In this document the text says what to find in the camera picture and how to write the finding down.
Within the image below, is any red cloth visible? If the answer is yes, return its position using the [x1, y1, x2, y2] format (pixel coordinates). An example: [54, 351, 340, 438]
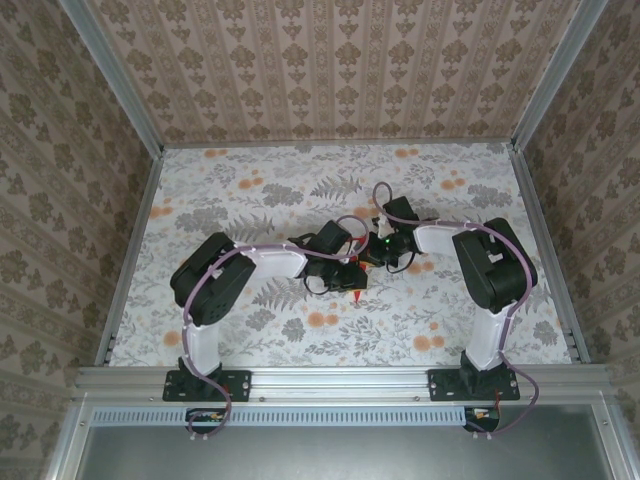
[347, 234, 374, 306]

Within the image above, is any floral patterned table cover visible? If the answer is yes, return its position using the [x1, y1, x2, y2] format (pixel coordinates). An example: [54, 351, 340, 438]
[107, 142, 574, 369]

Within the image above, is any grey metal panel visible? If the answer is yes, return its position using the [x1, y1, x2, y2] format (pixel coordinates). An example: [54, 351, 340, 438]
[74, 424, 606, 480]

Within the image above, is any thin black right gripper cable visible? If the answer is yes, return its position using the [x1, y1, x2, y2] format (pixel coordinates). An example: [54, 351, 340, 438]
[384, 249, 419, 274]

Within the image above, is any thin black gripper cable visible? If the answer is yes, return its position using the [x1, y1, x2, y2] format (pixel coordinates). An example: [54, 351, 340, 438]
[303, 273, 334, 296]
[384, 249, 419, 274]

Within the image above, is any thin black left gripper cable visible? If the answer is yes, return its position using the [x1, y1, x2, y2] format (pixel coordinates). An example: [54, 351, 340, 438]
[303, 273, 334, 296]

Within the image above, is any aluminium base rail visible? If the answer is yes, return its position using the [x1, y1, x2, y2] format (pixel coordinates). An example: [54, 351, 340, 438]
[74, 364, 614, 402]

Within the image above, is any aluminium table end rail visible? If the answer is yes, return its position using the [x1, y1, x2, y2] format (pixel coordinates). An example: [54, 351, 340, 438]
[162, 139, 514, 151]

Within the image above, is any grey slotted cable duct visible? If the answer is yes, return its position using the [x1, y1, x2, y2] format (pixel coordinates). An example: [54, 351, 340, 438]
[92, 405, 501, 428]

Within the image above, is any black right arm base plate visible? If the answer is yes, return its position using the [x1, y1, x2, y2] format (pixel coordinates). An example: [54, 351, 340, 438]
[428, 368, 521, 403]

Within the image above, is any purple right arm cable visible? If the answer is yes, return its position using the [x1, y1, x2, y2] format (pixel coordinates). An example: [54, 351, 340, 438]
[373, 182, 545, 441]

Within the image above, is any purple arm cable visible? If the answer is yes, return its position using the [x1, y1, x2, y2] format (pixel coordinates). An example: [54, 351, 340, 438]
[180, 214, 371, 441]
[373, 182, 545, 441]

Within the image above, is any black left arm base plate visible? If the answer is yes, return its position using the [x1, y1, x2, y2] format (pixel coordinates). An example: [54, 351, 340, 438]
[162, 369, 253, 403]

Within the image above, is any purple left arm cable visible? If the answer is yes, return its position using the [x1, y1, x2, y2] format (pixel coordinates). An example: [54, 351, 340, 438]
[180, 214, 371, 441]

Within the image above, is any aluminium table side rail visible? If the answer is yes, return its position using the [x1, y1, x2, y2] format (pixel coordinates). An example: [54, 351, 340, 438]
[94, 149, 166, 369]
[507, 143, 591, 364]

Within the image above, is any small wired connector board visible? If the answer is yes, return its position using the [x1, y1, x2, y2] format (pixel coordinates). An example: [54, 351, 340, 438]
[185, 407, 229, 435]
[463, 405, 502, 434]

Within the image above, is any aluminium frame post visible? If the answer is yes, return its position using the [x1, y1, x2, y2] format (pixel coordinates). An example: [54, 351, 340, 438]
[57, 0, 166, 156]
[512, 0, 609, 151]

